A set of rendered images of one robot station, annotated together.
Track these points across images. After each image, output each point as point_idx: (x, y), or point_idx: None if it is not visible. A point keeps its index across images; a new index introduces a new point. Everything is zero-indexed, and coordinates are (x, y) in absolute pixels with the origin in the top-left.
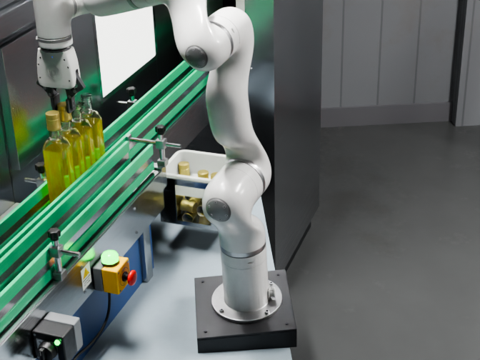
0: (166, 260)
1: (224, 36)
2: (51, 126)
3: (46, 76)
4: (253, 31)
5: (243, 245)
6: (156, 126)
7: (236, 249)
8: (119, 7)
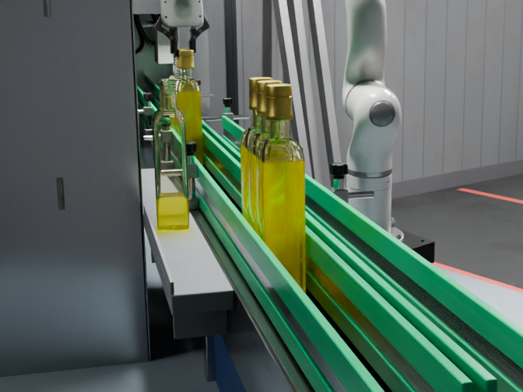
0: None
1: None
2: (189, 62)
3: (174, 13)
4: None
5: (385, 161)
6: (225, 98)
7: (378, 167)
8: None
